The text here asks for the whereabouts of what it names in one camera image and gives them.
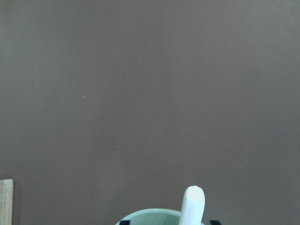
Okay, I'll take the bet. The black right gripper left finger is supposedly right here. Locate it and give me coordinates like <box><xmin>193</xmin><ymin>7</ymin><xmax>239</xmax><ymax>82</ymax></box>
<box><xmin>120</xmin><ymin>220</ymin><xmax>130</xmax><ymax>225</ymax></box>

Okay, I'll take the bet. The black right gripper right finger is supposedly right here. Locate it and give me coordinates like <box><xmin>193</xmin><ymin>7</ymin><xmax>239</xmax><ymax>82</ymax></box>
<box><xmin>210</xmin><ymin>220</ymin><xmax>220</xmax><ymax>225</ymax></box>

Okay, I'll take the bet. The white ceramic spoon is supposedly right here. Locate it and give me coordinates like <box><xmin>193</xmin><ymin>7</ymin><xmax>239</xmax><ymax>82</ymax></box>
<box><xmin>179</xmin><ymin>186</ymin><xmax>205</xmax><ymax>225</ymax></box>

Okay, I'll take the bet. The mint green bowl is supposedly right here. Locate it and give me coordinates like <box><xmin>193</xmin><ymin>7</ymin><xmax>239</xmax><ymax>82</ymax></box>
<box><xmin>116</xmin><ymin>208</ymin><xmax>181</xmax><ymax>225</ymax></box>

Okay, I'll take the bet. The wooden cutting board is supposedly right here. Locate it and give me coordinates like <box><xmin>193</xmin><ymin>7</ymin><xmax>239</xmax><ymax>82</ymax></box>
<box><xmin>0</xmin><ymin>179</ymin><xmax>14</xmax><ymax>225</ymax></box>

